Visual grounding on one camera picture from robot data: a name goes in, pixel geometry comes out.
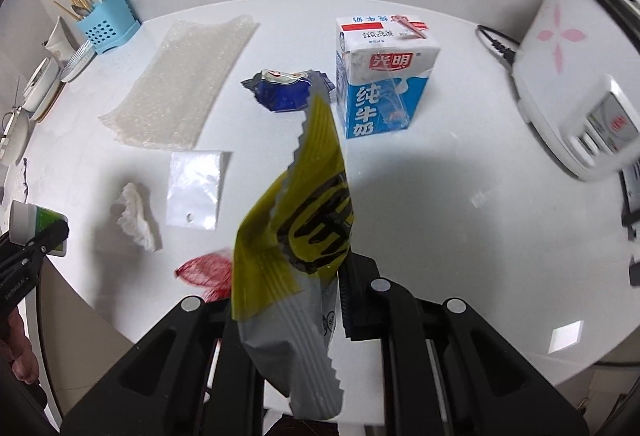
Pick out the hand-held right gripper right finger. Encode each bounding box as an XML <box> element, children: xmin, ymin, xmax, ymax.
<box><xmin>337</xmin><ymin>252</ymin><xmax>593</xmax><ymax>436</ymax></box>

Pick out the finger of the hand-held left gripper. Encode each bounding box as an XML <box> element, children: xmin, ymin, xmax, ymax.
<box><xmin>0</xmin><ymin>219</ymin><xmax>71</xmax><ymax>284</ymax></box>

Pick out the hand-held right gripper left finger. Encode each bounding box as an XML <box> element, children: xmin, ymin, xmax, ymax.
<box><xmin>62</xmin><ymin>295</ymin><xmax>267</xmax><ymax>436</ymax></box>

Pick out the green and white cup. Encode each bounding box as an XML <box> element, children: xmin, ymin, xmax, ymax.
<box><xmin>9</xmin><ymin>201</ymin><xmax>70</xmax><ymax>257</ymax></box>

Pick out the yellow and grey snack wrapper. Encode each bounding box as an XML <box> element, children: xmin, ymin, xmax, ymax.
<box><xmin>231</xmin><ymin>93</ymin><xmax>356</xmax><ymax>422</ymax></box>

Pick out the clear plastic bag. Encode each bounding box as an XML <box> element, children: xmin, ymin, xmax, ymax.
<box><xmin>166</xmin><ymin>150</ymin><xmax>233</xmax><ymax>231</ymax></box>

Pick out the blue foil wrapper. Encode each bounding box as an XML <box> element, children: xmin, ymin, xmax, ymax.
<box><xmin>241</xmin><ymin>70</ymin><xmax>335</xmax><ymax>114</ymax></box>

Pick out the person's left hand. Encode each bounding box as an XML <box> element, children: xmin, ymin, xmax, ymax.
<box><xmin>0</xmin><ymin>305</ymin><xmax>42</xmax><ymax>385</ymax></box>

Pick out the crumpled white tissue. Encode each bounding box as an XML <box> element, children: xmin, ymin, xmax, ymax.
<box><xmin>111</xmin><ymin>182</ymin><xmax>163</xmax><ymax>251</ymax></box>

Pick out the red mesh net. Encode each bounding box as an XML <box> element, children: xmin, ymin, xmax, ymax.
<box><xmin>174</xmin><ymin>251</ymin><xmax>234</xmax><ymax>301</ymax></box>

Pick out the large white bowl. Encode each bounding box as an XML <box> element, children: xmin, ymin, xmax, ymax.
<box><xmin>0</xmin><ymin>110</ymin><xmax>31</xmax><ymax>167</ymax></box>

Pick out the round wooden board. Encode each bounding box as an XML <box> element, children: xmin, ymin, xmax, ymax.
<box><xmin>30</xmin><ymin>80</ymin><xmax>67</xmax><ymax>123</ymax></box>

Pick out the ribbed white plate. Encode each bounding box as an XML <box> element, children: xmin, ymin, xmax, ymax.
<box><xmin>60</xmin><ymin>40</ymin><xmax>97</xmax><ymax>83</ymax></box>

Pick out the bubble wrap sheet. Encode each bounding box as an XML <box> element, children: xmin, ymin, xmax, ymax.
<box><xmin>98</xmin><ymin>14</ymin><xmax>261</xmax><ymax>151</ymax></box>

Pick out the light blue utensil holder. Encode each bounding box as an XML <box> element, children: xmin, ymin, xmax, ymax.
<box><xmin>75</xmin><ymin>0</ymin><xmax>143</xmax><ymax>55</ymax></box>

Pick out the black device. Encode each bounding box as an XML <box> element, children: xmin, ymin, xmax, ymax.
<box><xmin>620</xmin><ymin>163</ymin><xmax>640</xmax><ymax>287</ymax></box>

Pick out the blue and white milk carton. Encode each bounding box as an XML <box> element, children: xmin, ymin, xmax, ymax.
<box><xmin>334</xmin><ymin>13</ymin><xmax>442</xmax><ymax>140</ymax></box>

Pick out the white box at right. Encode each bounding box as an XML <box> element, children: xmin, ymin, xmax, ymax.
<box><xmin>511</xmin><ymin>0</ymin><xmax>640</xmax><ymax>183</ymax></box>

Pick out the pink wrapped straw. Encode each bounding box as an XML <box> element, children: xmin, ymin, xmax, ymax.
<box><xmin>391</xmin><ymin>14</ymin><xmax>431</xmax><ymax>41</ymax></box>

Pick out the black power cable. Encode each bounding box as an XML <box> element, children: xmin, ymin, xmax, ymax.
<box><xmin>476</xmin><ymin>23</ymin><xmax>523</xmax><ymax>66</ymax></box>

